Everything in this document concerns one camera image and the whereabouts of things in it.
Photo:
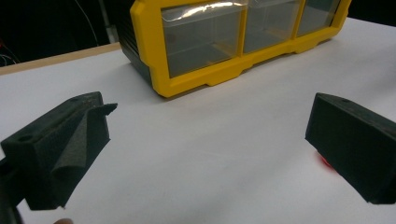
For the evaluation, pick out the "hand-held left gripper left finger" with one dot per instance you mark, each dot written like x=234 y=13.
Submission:
x=46 y=155

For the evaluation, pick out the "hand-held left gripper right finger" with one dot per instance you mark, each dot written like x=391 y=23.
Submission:
x=358 y=146

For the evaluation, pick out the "small red object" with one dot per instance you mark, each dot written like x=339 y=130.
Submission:
x=325 y=162

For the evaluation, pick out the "clear plastic drawer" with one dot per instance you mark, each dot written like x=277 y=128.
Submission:
x=269 y=25
x=199 y=40
x=316 y=15

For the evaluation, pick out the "yellow and black drawer cabinet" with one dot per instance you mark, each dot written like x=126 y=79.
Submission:
x=155 y=59

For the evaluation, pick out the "grey metal stand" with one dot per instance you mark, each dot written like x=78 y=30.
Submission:
x=106 y=21

